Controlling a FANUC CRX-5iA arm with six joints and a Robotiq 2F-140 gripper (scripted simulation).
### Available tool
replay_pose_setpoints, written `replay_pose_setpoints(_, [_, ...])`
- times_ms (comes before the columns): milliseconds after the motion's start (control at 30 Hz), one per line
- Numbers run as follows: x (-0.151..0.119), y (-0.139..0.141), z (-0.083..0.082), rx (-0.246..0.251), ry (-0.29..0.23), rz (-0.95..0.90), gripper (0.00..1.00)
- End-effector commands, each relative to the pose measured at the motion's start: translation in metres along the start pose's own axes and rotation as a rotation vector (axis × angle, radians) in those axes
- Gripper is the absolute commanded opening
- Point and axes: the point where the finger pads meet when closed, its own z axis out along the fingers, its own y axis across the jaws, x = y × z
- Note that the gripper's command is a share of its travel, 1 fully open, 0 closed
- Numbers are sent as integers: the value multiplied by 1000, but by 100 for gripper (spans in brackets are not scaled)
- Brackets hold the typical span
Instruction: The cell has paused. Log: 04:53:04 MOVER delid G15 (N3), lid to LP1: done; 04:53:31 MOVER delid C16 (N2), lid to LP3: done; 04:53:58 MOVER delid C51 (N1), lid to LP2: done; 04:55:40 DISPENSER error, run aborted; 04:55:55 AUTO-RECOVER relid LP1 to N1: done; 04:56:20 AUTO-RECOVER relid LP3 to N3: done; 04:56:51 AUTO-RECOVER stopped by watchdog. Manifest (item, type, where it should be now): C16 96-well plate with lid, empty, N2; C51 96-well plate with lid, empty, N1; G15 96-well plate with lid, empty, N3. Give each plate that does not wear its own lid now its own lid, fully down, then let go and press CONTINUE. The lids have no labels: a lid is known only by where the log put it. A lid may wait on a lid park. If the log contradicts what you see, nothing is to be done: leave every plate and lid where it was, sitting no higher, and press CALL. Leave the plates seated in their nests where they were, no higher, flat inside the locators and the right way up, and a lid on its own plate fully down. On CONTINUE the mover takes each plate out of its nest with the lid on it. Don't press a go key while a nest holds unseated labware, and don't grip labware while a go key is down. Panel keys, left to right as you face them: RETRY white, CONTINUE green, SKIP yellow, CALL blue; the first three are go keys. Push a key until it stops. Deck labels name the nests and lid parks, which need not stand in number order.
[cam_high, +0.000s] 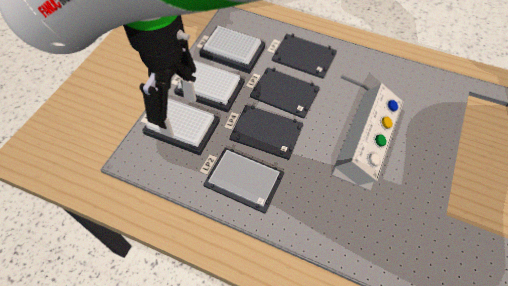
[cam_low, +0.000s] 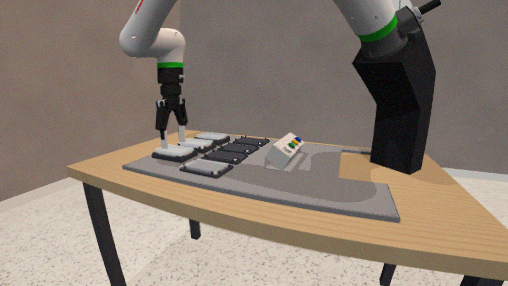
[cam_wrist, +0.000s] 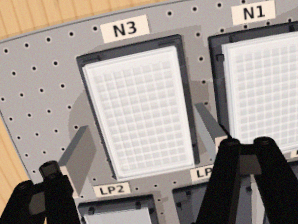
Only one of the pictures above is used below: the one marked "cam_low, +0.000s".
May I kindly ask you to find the grey button panel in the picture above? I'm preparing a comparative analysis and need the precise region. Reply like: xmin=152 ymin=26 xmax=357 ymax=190
xmin=264 ymin=132 xmax=305 ymax=172

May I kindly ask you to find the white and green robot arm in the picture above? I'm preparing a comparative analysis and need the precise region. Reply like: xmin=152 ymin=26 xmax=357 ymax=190
xmin=119 ymin=0 xmax=441 ymax=85

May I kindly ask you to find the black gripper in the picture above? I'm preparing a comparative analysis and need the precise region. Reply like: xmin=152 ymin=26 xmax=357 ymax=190
xmin=155 ymin=84 xmax=188 ymax=149

